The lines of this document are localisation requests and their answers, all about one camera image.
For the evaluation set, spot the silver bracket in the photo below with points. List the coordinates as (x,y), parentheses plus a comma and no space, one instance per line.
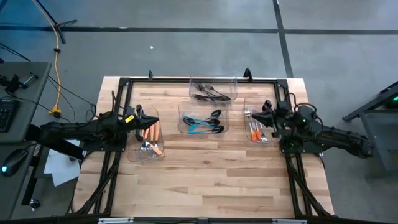
(289,221)
(115,221)

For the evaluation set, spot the black tripod stand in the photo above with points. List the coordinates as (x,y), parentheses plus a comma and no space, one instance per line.
(59,25)

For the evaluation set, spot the black clamp tool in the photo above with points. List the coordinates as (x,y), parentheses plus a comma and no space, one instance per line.
(13,84)

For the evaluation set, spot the clear plastic bin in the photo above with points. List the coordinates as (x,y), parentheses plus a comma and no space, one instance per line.
(275,138)
(228,81)
(183,107)
(133,155)

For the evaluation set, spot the black spoon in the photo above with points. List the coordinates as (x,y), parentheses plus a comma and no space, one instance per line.
(201,97)

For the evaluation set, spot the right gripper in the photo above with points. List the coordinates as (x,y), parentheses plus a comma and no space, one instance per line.
(282,119)

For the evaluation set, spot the white paper sheets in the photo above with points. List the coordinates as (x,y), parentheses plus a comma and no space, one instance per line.
(59,168)

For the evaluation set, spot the yellow tape tag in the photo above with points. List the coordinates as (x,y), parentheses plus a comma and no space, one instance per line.
(129,119)

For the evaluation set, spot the black keyboard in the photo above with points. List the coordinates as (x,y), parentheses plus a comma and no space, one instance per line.
(6,115)

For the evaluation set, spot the black metal table frame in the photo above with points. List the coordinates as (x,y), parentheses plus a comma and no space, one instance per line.
(282,82)

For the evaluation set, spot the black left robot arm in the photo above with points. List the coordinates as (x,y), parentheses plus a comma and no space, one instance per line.
(77,130)

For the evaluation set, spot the grey metal cart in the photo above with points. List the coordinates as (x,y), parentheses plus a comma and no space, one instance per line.
(393,102)

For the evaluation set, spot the black computer mouse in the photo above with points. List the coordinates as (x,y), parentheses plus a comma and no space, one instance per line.
(14,161)

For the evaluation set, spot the wooden utensil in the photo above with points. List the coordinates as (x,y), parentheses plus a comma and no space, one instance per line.
(146,133)

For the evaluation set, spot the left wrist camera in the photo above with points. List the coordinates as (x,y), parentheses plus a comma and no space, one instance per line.
(139,109)

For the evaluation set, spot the black caster wheel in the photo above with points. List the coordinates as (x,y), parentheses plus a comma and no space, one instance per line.
(35,204)

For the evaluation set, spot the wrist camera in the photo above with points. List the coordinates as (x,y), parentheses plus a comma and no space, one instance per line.
(266,105)
(139,109)

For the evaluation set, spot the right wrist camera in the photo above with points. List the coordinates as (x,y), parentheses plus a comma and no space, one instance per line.
(266,105)

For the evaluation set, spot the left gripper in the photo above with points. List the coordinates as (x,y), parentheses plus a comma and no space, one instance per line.
(132,123)

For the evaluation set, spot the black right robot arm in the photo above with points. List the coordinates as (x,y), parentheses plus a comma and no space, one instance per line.
(335,137)

